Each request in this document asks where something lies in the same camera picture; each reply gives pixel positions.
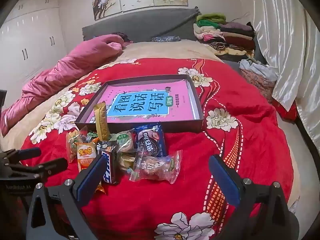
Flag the red floral blanket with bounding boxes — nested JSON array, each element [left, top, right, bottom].
[[20, 57, 294, 240]]

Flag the yellow snack bar packet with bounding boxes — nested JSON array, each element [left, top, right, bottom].
[[93, 101, 112, 142]]

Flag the dark patterned pillow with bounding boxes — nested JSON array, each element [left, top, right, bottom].
[[152, 36, 179, 43]]

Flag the blue cookie packet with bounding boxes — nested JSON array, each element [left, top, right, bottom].
[[132, 122, 168, 158]]

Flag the grey headboard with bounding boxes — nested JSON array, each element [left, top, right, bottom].
[[82, 6, 202, 43]]

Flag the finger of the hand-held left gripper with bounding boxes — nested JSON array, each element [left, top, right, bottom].
[[0, 147, 42, 166], [10, 157, 69, 180]]

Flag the black chocolate bar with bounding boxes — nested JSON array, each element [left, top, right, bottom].
[[97, 141, 120, 186]]

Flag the red cloth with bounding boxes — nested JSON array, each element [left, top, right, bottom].
[[272, 97, 298, 123]]

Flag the pink book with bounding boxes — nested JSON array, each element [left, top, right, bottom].
[[84, 80, 200, 123]]

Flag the dark shallow cardboard box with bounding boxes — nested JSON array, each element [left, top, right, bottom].
[[75, 74, 203, 133]]

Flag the dark maroon cloth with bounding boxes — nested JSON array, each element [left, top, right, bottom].
[[111, 32, 134, 46]]

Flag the clear brown pastry packet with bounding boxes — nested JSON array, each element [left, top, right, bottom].
[[129, 151, 182, 185]]

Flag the stack of folded clothes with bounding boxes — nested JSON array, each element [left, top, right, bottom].
[[192, 12, 257, 57]]

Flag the white satin curtain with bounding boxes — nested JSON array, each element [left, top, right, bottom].
[[251, 0, 320, 153]]

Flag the dark green snack packet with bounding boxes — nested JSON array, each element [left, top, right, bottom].
[[85, 130, 100, 143]]

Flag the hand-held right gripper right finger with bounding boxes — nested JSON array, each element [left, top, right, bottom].
[[209, 154, 300, 240]]

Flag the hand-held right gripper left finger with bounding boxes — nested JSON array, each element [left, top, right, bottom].
[[26, 154, 110, 240]]

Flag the orange rice snack packet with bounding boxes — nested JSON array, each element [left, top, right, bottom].
[[76, 141, 108, 195]]

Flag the pale blue cloth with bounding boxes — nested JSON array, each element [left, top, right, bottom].
[[239, 59, 279, 80]]

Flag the small orange green packet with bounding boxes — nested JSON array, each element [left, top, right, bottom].
[[66, 127, 85, 162]]

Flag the pink quilt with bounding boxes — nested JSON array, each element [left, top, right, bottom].
[[0, 34, 132, 137]]

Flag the green label round pastry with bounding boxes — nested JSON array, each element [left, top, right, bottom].
[[117, 151, 137, 174], [110, 130, 137, 153]]

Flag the white wardrobe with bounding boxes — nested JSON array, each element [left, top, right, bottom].
[[0, 0, 68, 90]]

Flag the floral fabric basket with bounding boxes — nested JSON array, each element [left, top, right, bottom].
[[241, 69, 278, 103]]

